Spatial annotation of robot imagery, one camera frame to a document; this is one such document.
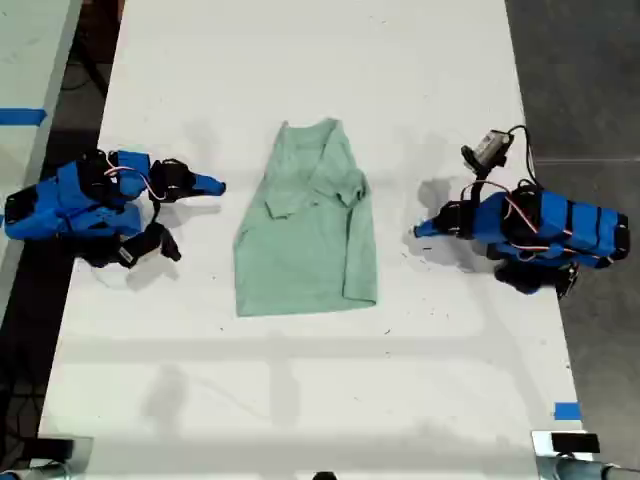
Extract pale green t-shirt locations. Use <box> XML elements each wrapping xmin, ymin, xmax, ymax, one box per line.
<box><xmin>233</xmin><ymin>117</ymin><xmax>379</xmax><ymax>319</ymax></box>

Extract long blue tape strip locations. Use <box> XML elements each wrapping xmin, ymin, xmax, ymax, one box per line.
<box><xmin>0</xmin><ymin>107</ymin><xmax>49</xmax><ymax>126</ymax></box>

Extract white side table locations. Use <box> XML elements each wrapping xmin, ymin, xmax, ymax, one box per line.
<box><xmin>0</xmin><ymin>0</ymin><xmax>84</xmax><ymax>301</ymax></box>

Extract small black box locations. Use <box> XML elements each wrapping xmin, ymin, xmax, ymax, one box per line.
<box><xmin>550</xmin><ymin>432</ymin><xmax>601</xmax><ymax>455</ymax></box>
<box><xmin>32</xmin><ymin>437</ymin><xmax>76</xmax><ymax>464</ymax></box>

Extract metal pipe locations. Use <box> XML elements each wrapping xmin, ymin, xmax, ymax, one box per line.
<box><xmin>537</xmin><ymin>457</ymin><xmax>640</xmax><ymax>480</ymax></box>

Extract red white arm wire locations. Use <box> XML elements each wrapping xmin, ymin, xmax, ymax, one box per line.
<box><xmin>103</xmin><ymin>152</ymin><xmax>169</xmax><ymax>204</ymax></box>
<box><xmin>459</xmin><ymin>180</ymin><xmax>541</xmax><ymax>234</ymax></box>

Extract black stalk of silver camera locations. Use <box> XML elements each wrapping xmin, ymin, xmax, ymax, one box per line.
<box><xmin>468</xmin><ymin>167</ymin><xmax>490</xmax><ymax>202</ymax></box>

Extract black camera box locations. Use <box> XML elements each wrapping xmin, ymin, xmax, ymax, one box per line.
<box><xmin>115</xmin><ymin>222</ymin><xmax>183</xmax><ymax>271</ymax></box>

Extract silver camera box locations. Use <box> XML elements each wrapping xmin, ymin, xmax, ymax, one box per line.
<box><xmin>460</xmin><ymin>128</ymin><xmax>516</xmax><ymax>177</ymax></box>

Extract black camera cable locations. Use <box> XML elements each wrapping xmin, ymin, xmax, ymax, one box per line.
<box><xmin>507</xmin><ymin>124</ymin><xmax>540</xmax><ymax>189</ymax></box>

